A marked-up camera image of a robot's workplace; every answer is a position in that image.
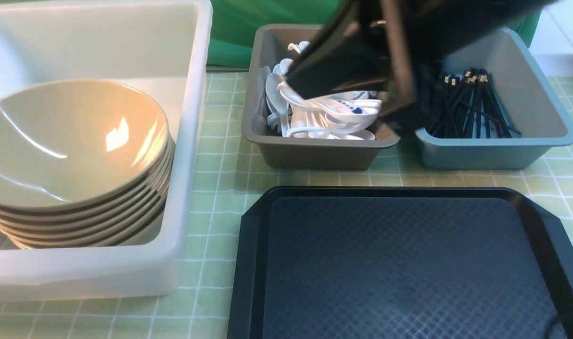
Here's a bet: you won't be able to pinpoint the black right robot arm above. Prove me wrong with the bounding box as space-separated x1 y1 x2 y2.
285 0 551 135

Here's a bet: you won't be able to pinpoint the top tan stacked bowl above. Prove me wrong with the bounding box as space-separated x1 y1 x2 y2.
0 79 170 210

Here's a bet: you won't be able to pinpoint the pile of white spoons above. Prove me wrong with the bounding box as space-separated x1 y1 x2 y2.
260 58 382 141

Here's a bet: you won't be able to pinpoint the black serving tray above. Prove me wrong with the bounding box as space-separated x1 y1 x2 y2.
228 186 573 339

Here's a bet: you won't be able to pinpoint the grey spoon bin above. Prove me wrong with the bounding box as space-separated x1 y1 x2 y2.
241 24 400 171

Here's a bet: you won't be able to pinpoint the green backdrop cloth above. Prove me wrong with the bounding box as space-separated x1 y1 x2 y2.
209 0 551 67

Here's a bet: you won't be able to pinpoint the green checkered tablecloth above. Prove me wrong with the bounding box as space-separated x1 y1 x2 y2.
0 73 573 339

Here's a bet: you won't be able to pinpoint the large white plastic bin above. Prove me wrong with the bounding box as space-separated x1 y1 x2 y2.
0 0 213 303

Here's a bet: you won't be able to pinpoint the bundle of black chopsticks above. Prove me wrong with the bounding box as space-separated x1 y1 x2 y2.
426 67 522 139

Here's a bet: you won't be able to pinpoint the lower tan stacked bowls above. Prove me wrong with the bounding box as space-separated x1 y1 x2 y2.
0 137 175 250

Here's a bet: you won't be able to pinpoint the blue chopstick bin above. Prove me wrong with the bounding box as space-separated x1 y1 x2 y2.
416 28 573 170

